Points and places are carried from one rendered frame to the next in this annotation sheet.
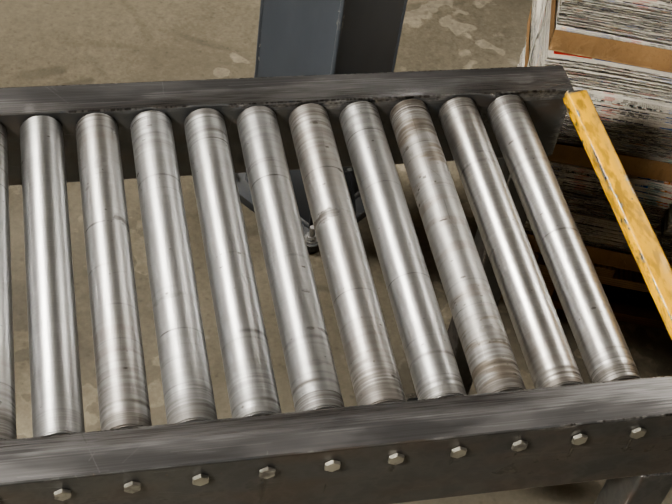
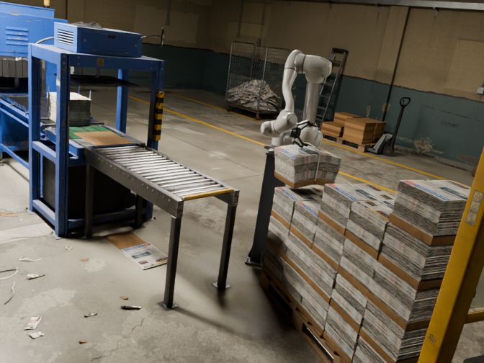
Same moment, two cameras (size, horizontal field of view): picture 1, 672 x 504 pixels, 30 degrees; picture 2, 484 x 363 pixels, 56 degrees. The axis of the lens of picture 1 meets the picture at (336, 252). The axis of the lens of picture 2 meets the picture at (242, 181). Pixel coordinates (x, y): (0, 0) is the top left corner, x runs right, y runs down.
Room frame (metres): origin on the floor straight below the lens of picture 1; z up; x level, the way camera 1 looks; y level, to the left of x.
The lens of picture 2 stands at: (-0.12, -3.01, 1.86)
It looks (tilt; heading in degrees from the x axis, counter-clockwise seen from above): 18 degrees down; 62
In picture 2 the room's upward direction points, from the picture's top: 8 degrees clockwise
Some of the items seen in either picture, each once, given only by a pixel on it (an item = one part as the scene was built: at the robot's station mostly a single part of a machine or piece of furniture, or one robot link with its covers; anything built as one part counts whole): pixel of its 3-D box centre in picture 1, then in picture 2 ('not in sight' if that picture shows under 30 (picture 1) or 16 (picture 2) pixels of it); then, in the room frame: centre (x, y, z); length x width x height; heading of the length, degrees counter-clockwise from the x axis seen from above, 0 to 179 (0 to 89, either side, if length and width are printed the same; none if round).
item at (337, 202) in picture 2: not in sight; (359, 208); (1.78, -1.00, 0.95); 0.38 x 0.29 x 0.23; 178
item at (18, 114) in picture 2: not in sight; (47, 114); (0.18, 2.34, 0.75); 1.53 x 0.64 x 0.10; 108
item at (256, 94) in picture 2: not in sight; (255, 81); (5.13, 7.02, 0.85); 1.21 x 0.83 x 1.71; 108
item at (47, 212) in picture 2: not in sight; (93, 177); (0.54, 1.27, 0.38); 0.94 x 0.69 x 0.63; 18
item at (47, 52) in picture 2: not in sight; (98, 57); (0.54, 1.26, 1.50); 0.94 x 0.68 x 0.10; 18
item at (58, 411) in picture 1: (49, 271); (155, 169); (0.85, 0.30, 0.77); 0.47 x 0.05 x 0.05; 18
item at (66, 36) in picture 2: not in sight; (99, 40); (0.54, 1.26, 1.65); 0.60 x 0.45 x 0.20; 18
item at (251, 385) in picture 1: (228, 259); (170, 177); (0.91, 0.12, 0.77); 0.47 x 0.05 x 0.05; 18
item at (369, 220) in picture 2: not in sight; (390, 227); (1.77, -1.29, 0.95); 0.38 x 0.29 x 0.23; 178
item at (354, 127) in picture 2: not in sight; (352, 130); (6.21, 4.42, 0.28); 1.20 x 0.83 x 0.57; 108
